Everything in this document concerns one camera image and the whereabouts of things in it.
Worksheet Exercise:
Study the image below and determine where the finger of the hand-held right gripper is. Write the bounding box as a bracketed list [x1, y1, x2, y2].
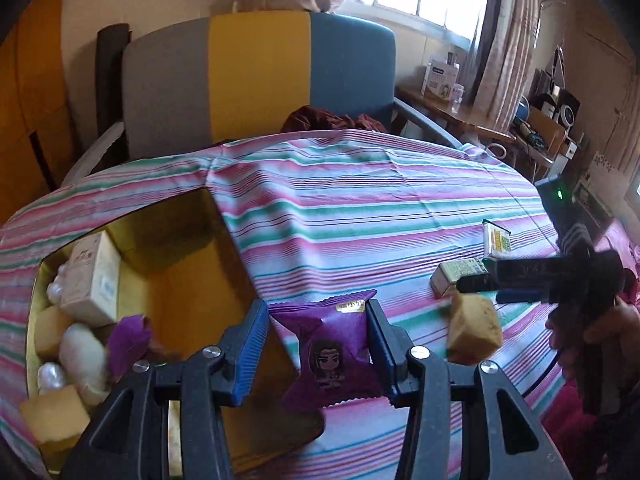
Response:
[495, 287, 551, 305]
[456, 257, 556, 293]

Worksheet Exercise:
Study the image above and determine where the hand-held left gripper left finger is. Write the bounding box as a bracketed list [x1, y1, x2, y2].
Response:
[60, 299, 273, 480]

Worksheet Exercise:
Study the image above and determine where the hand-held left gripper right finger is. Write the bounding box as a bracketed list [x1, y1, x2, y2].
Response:
[365, 300, 573, 480]

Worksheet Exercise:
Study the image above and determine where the purple snack packet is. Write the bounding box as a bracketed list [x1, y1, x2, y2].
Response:
[267, 289, 383, 413]
[106, 314, 168, 383]

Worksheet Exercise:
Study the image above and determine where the brown sponge block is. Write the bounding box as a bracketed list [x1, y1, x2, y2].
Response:
[446, 292, 503, 366]

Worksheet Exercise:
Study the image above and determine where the gold metal tin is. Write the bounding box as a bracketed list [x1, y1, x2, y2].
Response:
[27, 187, 326, 476]

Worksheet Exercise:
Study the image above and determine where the large plastic-wrapped ball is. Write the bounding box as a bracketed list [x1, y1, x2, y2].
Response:
[59, 322, 113, 408]

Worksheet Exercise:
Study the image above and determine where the cream cardboard box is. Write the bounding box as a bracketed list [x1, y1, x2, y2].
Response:
[60, 230, 123, 328]

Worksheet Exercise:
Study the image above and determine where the person's right hand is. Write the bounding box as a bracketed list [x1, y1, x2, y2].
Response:
[546, 300, 640, 383]

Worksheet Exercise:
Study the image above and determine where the white and yellow box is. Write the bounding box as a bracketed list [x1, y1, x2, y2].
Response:
[482, 220, 516, 261]

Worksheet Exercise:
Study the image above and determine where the small cream box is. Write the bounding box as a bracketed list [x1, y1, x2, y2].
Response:
[430, 258, 488, 300]

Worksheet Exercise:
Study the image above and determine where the striped tablecloth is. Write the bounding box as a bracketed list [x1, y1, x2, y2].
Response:
[0, 127, 640, 480]

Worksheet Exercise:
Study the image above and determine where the brown cardboard box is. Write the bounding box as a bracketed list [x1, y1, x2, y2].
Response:
[525, 105, 571, 153]

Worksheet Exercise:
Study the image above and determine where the wooden side table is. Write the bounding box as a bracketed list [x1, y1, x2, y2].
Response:
[395, 85, 516, 146]

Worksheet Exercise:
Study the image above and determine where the black speaker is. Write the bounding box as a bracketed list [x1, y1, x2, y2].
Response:
[542, 85, 581, 126]

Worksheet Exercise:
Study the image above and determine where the white printed box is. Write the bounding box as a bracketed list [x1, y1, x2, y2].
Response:
[421, 62, 461, 98]

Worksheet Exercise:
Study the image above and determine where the dark red cloth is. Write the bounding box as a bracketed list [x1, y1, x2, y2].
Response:
[280, 105, 391, 133]

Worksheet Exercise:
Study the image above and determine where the beige curtain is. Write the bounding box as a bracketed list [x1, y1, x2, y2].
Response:
[470, 0, 541, 126]

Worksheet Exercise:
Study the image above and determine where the grey yellow blue chair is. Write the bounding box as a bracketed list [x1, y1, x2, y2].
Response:
[60, 10, 466, 181]

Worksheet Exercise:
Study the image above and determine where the black chair back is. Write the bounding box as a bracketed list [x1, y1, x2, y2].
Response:
[96, 24, 132, 161]

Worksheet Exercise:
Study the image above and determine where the wooden cabinet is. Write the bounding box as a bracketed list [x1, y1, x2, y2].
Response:
[0, 0, 71, 221]

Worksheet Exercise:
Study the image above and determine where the black cable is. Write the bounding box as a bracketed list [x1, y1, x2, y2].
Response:
[520, 345, 566, 406]

